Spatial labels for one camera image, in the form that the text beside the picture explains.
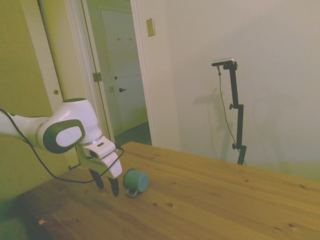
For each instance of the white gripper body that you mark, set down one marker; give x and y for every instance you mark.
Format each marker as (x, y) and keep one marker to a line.
(110, 163)

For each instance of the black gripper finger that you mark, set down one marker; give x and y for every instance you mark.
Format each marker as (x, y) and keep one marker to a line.
(114, 187)
(98, 180)

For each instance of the teal enamel mug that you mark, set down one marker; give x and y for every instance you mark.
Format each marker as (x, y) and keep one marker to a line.
(136, 181)

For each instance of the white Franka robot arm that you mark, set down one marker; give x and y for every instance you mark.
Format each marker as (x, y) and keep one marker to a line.
(27, 126)

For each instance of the brass door hinge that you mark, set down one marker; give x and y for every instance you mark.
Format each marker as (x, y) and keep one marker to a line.
(96, 77)

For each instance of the closed white hallway door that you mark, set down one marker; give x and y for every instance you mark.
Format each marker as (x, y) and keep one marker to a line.
(120, 62)

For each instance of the open white door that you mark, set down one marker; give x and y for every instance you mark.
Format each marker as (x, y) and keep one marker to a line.
(62, 50)

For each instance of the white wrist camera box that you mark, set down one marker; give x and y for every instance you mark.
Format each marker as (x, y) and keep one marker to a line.
(101, 148)

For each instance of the white door frame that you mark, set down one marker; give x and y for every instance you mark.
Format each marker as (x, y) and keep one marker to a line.
(143, 87)

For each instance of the black camera stand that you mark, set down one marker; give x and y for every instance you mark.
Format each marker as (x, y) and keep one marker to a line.
(237, 112)
(222, 100)

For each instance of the beige wall switch plate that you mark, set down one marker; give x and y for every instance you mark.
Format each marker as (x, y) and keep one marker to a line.
(150, 27)

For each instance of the grey camera on stand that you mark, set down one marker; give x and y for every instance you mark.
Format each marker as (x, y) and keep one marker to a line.
(223, 61)

